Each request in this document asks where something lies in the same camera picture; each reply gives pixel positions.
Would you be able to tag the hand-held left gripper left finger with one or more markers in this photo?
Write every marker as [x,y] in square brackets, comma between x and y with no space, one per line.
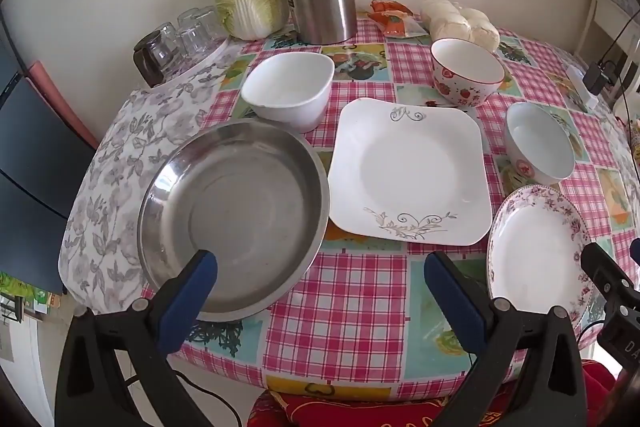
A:
[187,292]

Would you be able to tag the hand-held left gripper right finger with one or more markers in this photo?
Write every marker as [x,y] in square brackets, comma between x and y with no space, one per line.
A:
[457,297]

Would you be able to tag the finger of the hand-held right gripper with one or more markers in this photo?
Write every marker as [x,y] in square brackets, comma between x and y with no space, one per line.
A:
[602,264]

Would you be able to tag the round floral rim plate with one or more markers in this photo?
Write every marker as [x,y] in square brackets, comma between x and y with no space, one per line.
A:
[535,252]

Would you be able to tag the stainless steel basin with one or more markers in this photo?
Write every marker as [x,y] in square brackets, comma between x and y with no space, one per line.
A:
[240,207]

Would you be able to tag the white square plate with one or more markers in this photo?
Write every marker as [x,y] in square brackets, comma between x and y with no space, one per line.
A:
[410,167]

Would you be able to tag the white rounded square bowl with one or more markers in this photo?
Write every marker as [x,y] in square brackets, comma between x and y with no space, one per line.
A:
[285,82]

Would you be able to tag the red rim strawberry bowl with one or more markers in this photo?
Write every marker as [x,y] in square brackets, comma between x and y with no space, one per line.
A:
[465,62]

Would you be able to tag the pink checked plastic tablecloth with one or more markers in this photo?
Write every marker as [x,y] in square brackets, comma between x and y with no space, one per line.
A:
[350,307]

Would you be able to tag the small white bowl red print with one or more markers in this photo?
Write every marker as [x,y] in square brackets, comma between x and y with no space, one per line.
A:
[537,137]

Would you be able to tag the green printed packaging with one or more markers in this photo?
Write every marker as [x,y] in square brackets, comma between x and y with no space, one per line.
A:
[25,289]

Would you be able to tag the red patterned chair cushion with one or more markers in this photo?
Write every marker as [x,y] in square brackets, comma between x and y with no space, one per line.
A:
[300,412]

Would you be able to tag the white power strip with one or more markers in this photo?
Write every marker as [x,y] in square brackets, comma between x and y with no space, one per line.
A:
[580,92]

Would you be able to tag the black charger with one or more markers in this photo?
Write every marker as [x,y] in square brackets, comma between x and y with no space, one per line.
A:
[600,77]

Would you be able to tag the dark cabinet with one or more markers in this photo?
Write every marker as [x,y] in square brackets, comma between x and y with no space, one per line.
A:
[30,157]

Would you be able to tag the pink board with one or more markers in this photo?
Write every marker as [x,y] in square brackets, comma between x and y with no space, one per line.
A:
[55,102]

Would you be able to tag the dark glass cup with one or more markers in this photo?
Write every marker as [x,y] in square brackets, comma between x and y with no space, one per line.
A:
[147,59]

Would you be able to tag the bag of steamed buns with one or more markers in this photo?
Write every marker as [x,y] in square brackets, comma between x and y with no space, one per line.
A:
[460,24]

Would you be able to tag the orange and clear snack packet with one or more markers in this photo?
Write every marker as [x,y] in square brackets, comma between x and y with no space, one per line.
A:
[400,26]

